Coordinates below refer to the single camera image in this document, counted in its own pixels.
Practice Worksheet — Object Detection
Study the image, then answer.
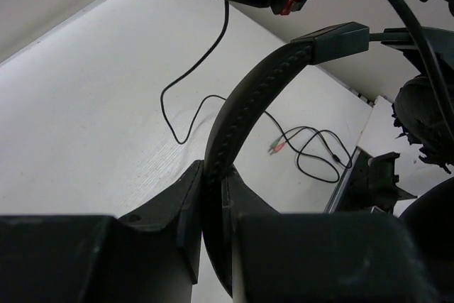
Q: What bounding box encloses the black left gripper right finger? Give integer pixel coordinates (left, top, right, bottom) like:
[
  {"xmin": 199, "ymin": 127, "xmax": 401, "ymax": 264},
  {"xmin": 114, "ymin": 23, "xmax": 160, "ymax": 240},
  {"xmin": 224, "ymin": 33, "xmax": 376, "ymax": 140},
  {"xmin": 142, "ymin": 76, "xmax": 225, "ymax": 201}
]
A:
[{"xmin": 221, "ymin": 169, "xmax": 439, "ymax": 302}]

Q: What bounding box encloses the black headset with microphone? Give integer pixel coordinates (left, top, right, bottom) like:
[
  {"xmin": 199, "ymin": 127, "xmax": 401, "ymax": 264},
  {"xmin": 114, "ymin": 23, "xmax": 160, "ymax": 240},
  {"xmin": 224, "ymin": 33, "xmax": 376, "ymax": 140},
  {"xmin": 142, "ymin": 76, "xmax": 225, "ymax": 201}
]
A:
[{"xmin": 201, "ymin": 22, "xmax": 441, "ymax": 302}]

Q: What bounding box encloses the metal table edge rail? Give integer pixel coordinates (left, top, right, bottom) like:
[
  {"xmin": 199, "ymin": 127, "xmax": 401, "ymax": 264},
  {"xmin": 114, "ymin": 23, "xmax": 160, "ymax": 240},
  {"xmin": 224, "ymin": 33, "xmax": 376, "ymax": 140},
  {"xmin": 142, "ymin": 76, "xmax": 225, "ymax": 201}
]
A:
[{"xmin": 324, "ymin": 147, "xmax": 361, "ymax": 214}]

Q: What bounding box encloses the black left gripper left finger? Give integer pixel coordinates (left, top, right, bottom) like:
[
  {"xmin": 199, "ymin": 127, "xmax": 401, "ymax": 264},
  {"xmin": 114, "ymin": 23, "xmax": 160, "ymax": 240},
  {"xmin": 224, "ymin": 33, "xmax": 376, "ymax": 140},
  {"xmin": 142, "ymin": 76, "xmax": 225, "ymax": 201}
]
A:
[{"xmin": 1, "ymin": 160, "xmax": 203, "ymax": 302}]

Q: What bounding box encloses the thin black headset cable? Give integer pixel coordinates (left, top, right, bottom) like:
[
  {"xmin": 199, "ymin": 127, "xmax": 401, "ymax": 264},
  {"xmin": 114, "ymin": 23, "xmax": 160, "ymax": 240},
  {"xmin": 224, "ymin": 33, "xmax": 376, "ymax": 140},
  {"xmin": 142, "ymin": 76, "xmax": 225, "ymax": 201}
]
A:
[{"xmin": 160, "ymin": 0, "xmax": 454, "ymax": 185}]

